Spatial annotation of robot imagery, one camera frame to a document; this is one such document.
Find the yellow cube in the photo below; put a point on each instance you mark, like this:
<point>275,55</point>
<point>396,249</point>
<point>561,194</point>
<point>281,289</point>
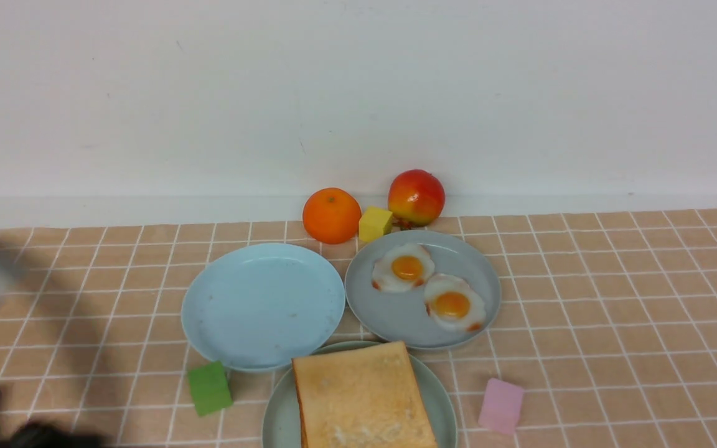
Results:
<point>375,223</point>

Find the green cube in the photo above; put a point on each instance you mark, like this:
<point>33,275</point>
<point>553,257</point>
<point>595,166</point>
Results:
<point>209,389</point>

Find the front right fried egg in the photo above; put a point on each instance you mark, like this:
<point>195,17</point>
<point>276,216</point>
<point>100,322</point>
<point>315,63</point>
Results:
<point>453,305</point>

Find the toast slice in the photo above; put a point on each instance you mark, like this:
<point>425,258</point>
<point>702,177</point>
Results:
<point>367,397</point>

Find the orange fruit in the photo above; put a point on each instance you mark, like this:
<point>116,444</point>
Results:
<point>331,216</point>

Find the red yellow apple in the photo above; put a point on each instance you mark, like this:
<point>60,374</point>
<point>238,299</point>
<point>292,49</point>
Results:
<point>416,198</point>

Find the light blue plate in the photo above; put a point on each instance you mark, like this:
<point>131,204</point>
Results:
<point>257,308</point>

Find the pink cube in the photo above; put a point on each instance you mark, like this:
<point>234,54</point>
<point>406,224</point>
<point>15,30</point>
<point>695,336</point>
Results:
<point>501,407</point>

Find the rear fried egg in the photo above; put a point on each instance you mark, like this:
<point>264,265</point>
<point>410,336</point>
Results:
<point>403,268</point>

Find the fried egg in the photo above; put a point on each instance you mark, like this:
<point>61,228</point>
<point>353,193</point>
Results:
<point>453,305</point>
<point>403,268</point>

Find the grey blue plate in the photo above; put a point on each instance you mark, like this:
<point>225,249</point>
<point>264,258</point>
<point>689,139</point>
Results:
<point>402,316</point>

